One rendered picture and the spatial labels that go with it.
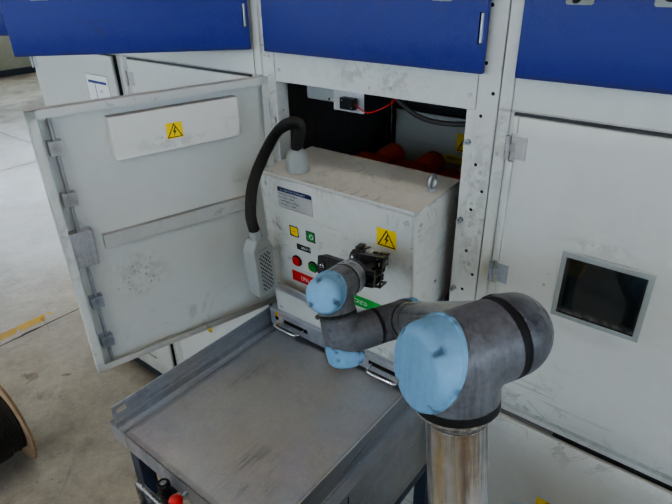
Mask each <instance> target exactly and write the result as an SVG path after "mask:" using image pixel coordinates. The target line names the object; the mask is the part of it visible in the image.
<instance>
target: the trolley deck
mask: <svg viewBox="0 0 672 504"><path fill-rule="evenodd" d="M401 396H402V393H401V391H400V389H399V386H398V384H397V385H395V386H392V385H389V384H387V383H385V382H383V381H381V380H379V379H377V378H375V377H373V376H371V375H369V374H367V373H366V368H364V367H362V366H360V365H358V366H355V367H352V368H346V369H338V368H334V367H333V366H331V365H330V364H329V363H328V359H327V355H326V353H325V348H323V347H321V346H319V345H317V344H315V343H313V342H311V341H309V340H307V339H305V338H303V337H301V336H297V337H292V336H290V335H288V334H286V333H284V332H282V331H280V330H278V329H276V330H275V331H273V332H272V333H270V334H269V335H267V336H266V337H264V338H263V339H262V340H260V341H259V342H257V343H256V344H254V345H253V346H251V347H250V348H248V349H247V350H246V351H244V352H243V353H241V354H240V355H238V356H237V357H235V358H234V359H232V360H231V361H229V362H228V363H227V364H225V365H224V366H222V367H221V368H219V369H218V370H216V371H215V372H213V373H212V374H211V375H209V376H208V377H206V378H205V379H203V380H202V381H200V382H199V383H197V384H196V385H195V386H193V387H192V388H190V389H189V390H187V391H186V392H184V393H183V394H181V395H180V396H178V397H177V398H176V399H174V400H173V401H171V402H170V403H168V404H167V405H165V406H164V407H162V408H161V409H160V410H158V411H157V412H155V413H154V414H152V415H151V416H149V417H148V418H146V419H145V420H144V421H142V422H141V423H139V424H138V425H136V426H135V427H133V428H132V429H130V430H129V431H127V432H126V433H125V434H124V433H122V432H121V431H120V430H119V429H117V428H116V427H115V422H114V418H113V419H111V420H110V421H109V422H110V426H111V429H112V433H113V436H114V438H115V439H116V440H117V441H119V442H120V443H121V444H122V445H123V446H125V447H126V448H127V449H128V450H129V451H131V452H132V453H133V454H134V455H135V456H137V457H138V458H139V459H140V460H141V461H143V462H144V463H145V464H146V465H147V466H149V467H150V468H151V469H152V470H153V471H154V472H156V473H157V474H158V475H159V476H160V477H162V478H167V479H169V480H170V484H171V486H172V487H174V488H175V489H176V490H177V491H178V492H180V493H181V494H182V493H183V492H185V491H187V492H188V494H187V495H186V496H185V497H186V498H187V499H188V500H189V501H190V502H191V503H193V504H298V503H299V502H300V501H301V500H302V499H303V498H304V497H305V496H306V495H307V494H308V493H309V492H310V491H311V490H312V489H313V488H314V487H315V486H316V484H317V483H318V482H319V481H320V480H321V479H322V478H323V477H324V476H325V475H326V474H327V473H328V472H329V471H330V470H331V469H332V468H333V467H334V466H335V465H336V464H337V463H338V462H339V460H340V459H341V458H342V457H343V456H344V455H345V454H346V453H347V452H348V451H349V450H350V449H351V448H352V447H353V446H354V445H355V444H356V443H357V442H358V441H359V440H360V439H361V438H362V436H363V435H364V434H365V433H366V432H367V431H368V430H369V429H370V428H371V427H372V426H373V425H374V424H375V423H376V422H377V421H378V420H379V419H380V418H381V417H382V416H383V415H384V414H385V412H386V411H387V410H388V409H389V408H390V407H391V406H392V405H393V404H394V403H395V402H396V401H397V400H398V399H399V398H400V397H401ZM424 422H425V420H423V419H422V418H421V417H420V416H419V415H418V414H417V412H416V411H415V410H414V409H413V408H411V409H410V410H409V411H408V412H407V414H406V415H405V416H404V417H403V418H402V419H401V420H400V421H399V422H398V423H397V425H396V426H395V427H394V428H393V429H392V430H391V431H390V432H389V433H388V434H387V436H386V437H385V438H384V439H383V440H382V441H381V442H380V443H379V444H378V445H377V447H376V448H375V449H374V450H373V451H372V452H371V453H370V454H369V455H368V456H367V458H366V459H365V460H364V461H363V462H362V463H361V464H360V465H359V466H358V467H357V468H356V470H355V471H354V472H353V473H352V474H351V475H350V476H349V477H348V478H347V479H346V481H345V482H344V483H343V484H342V485H341V486H340V487H339V488H338V489H337V490H336V492H335V493H334V494H333V495H332V496H331V497H330V498H329V499H328V500H327V501H326V503H325V504H355V503H356V502H357V501H358V499H359V498H360V497H361V496H362V495H363V494H364V492H365V491H366V490H367V489H368V488H369V487H370V485H371V484H372V483H373V482H374V481H375V480H376V478H377V477H378V476H379V475H380V474H381V473H382V471H383V470H384V469H385V468H386V467H387V466H388V464H389V463H390V462H391V461H392V460H393V458H394V457H395V456H396V455H397V454H398V453H399V451H400V450H401V449H402V448H403V447H404V446H405V444H406V443H407V442H408V441H409V440H410V439H411V437H412V436H413V435H414V434H415V433H416V432H417V430H418V429H419V428H420V427H421V426H422V425H423V423H424Z"/></svg>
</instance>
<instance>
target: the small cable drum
mask: <svg viewBox="0 0 672 504"><path fill-rule="evenodd" d="M17 451H22V452H23V453H24V454H25V455H26V456H28V457H29V458H31V459H35V458H37V457H38V448H37V445H36V442H35V439H34V437H33V435H32V432H31V430H30V428H29V426H28V424H27V422H26V421H25V419H24V417H23V415H22V414H21V412H20V410H19V409H18V407H17V406H16V404H15V403H14V401H13V400H12V398H11V397H10V396H9V394H8V393H7V392H6V390H5V389H4V388H3V387H2V386H1V384H0V464H1V463H3V462H5V461H6V460H8V459H10V458H11V457H13V455H14V453H16V452H17Z"/></svg>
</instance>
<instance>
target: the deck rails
mask: <svg viewBox="0 0 672 504"><path fill-rule="evenodd" d="M275 303H277V302H275ZM275 303H274V304H275ZM274 304H272V305H271V306H273V305H274ZM271 306H269V307H267V308H266V309H264V310H263V311H261V312H260V313H258V314H256V315H255V316H253V317H252V318H250V319H249V320H247V321H245V322H244V323H242V324H241V325H239V326H238V327H236V328H234V329H233V330H231V331H230V332H228V333H227V334H225V335H223V336H222V337H220V338H219V339H217V340H216V341H214V342H212V343H211V344H209V345H208V346H206V347H205V348H203V349H201V350H200V351H198V352H197V353H195V354H194V355H192V356H190V357H189V358H187V359H186V360H184V361H183V362H181V363H179V364H178V365H176V366H175V367H173V368H171V369H170V370H168V371H167V372H165V373H164V374H162V375H160V376H159V377H157V378H156V379H154V380H153V381H151V382H149V383H148V384H146V385H145V386H143V387H142V388H140V389H138V390H137V391H135V392H134V393H132V394H131V395H129V396H127V397H126V398H124V399H123V400H121V401H120V402H118V403H116V404H115V405H113V406H112V407H110V408H111V411H112V415H113V418H114V422H115V427H116V428H117V429H119V430H120V431H121V432H122V433H124V434H125V433H126V432H127V431H129V430H130V429H132V428H133V427H135V426H136V425H138V424H139V423H141V422H142V421H144V420H145V419H146V418H148V417H149V416H151V415H152V414H154V413H155V412H157V411H158V410H160V409H161V408H162V407H164V406H165V405H167V404H168V403H170V402H171V401H173V400H174V399H176V398H177V397H178V396H180V395H181V394H183V393H184V392H186V391H187V390H189V389H190V388H192V387H193V386H195V385H196V384H197V383H199V382H200V381H202V380H203V379H205V378H206V377H208V376H209V375H211V374H212V373H213V372H215V371H216V370H218V369H219V368H221V367H222V366H224V365H225V364H227V363H228V362H229V361H231V360H232V359H234V358H235V357H237V356H238V355H240V354H241V353H243V352H244V351H246V350H247V349H248V348H250V347H251V346H253V345H254V344H256V343H257V342H259V341H260V340H262V339H263V338H264V337H266V336H267V335H269V334H270V333H272V332H273V331H275V330H276V328H274V327H273V324H274V323H272V320H271V313H270V307H271ZM125 403H126V407H125V408H123V409H122V410H120V411H119V412H117V411H116V409H117V408H119V407H120V406H122V405H124V404H125ZM411 408H412V407H411V406H410V405H409V404H408V403H407V401H406V400H405V399H404V397H403V395H402V396H401V397H400V398H399V399H398V400H397V401H396V402H395V403H394V404H393V405H392V406H391V407H390V408H389V409H388V410H387V411H386V412H385V414H384V415H383V416H382V417H381V418H380V419H379V420H378V421H377V422H376V423H375V424H374V425H373V426H372V427H371V428H370V429H369V430H368V431H367V432H366V433H365V434H364V435H363V436H362V438H361V439H360V440H359V441H358V442H357V443H356V444H355V445H354V446H353V447H352V448H351V449H350V450H349V451H348V452H347V453H346V454H345V455H344V456H343V457H342V458H341V459H340V460H339V462H338V463H337V464H336V465H335V466H334V467H333V468H332V469H331V470H330V471H329V472H328V473H327V474H326V475H325V476H324V477H323V478H322V479H321V480H320V481H319V482H318V483H317V484H316V486H315V487H314V488H313V489H312V490H311V491H310V492H309V493H308V494H307V495H306V496H305V497H304V498H303V499H302V500H301V501H300V502H299V503H298V504H325V503H326V501H327V500H328V499H329V498H330V497H331V496H332V495H333V494H334V493H335V492H336V490H337V489H338V488H339V487H340V486H341V485H342V484H343V483H344V482H345V481H346V479H347V478H348V477H349V476H350V475H351V474H352V473H353V472H354V471H355V470H356V468H357V467H358V466H359V465H360V464H361V463H362V462H363V461H364V460H365V459H366V458H367V456H368V455H369V454H370V453H371V452H372V451H373V450H374V449H375V448H376V447H377V445H378V444H379V443H380V442H381V441H382V440H383V439H384V438H385V437H386V436H387V434H388V433H389V432H390V431H391V430H392V429H393V428H394V427H395V426H396V425H397V423H398V422H399V421H400V420H401V419H402V418H403V417H404V416H405V415H406V414H407V412H408V411H409V410H410V409H411Z"/></svg>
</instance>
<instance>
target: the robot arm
mask: <svg viewBox="0 0 672 504"><path fill-rule="evenodd" d="M389 255H390V253H386V252H381V251H376V250H375V249H374V248H372V247H370V246H366V244H364V243H359V244H358V245H357V246H355V249H353V250H352V251H351V252H350V255H349V259H345V260H344V259H341V258H338V257H335V256H332V255H329V254H324V255H318V263H317V272H318V274H317V275H316V276H315V278H313V279H312V280H311V281H310V282H309V284H308V286H307V288H306V299H307V302H308V304H309V305H310V306H311V308H312V309H313V310H314V311H315V312H317V313H318V315H319V319H320V325H321V330H322V336H323V342H324V344H323V346H324V348H325V351H326V355H327V359H328V363H329V364H330V365H331V366H333V367H334V368H338V369H346V368H352V367H355V366H358V365H359V364H361V363H362V362H363V361H364V359H365V356H364V354H365V351H364V350H365V349H369V348H372V347H375V346H378V345H381V344H384V343H387V342H390V341H393V340H396V339H397V340H396V344H395V348H394V371H395V376H396V378H398V379H399V384H398V386H399V389H400V391H401V393H402V395H403V397H404V399H405V400H406V401H407V403H408V404H409V405H410V406H411V407H412V408H413V409H414V410H415V411H416V412H417V414H418V415H419V416H420V417H421V418H422V419H423V420H425V430H426V460H427V490H428V504H488V454H489V424H491V423H492V422H493V421H494V420H495V419H496V418H497V417H498V416H499V414H500V411H501V389H502V387H503V385H505V384H508V383H510V382H513V381H515V380H518V379H520V378H522V377H524V376H526V375H529V374H531V373H532V372H534V371H535V370H537V369H538V368H539V367H540V366H541V365H542V364H543V363H544V362H545V360H546V359H547V358H548V356H549V354H550V352H551V350H552V346H553V341H554V329H553V324H552V321H551V318H550V316H549V314H548V313H547V311H546V309H545V308H544V307H543V306H542V305H541V304H540V303H539V302H538V301H536V300H535V299H534V298H532V297H530V296H528V295H525V294H522V293H517V292H506V293H497V294H488V295H485V296H483V297H482V298H480V299H479V300H476V301H419V300H418V299H417V298H415V297H409V298H401V299H398V300H396V301H395V302H391V303H388V304H384V305H381V306H378V307H374V308H371V309H368V310H364V311H361V312H357V309H356V306H355V300H354V296H355V295H356V294H357V293H359V292H360V291H361V290H362V289H363V288H364V287H368V288H379V289H381V288H382V287H383V286H384V285H385V284H386V283H387V281H382V280H384V274H383V273H384V272H385V271H386V270H387V268H386V266H387V265H388V259H389V257H387V256H389ZM382 272H383V273H382ZM378 283H379V285H377V284H378ZM381 283H383V284H382V285H381Z"/></svg>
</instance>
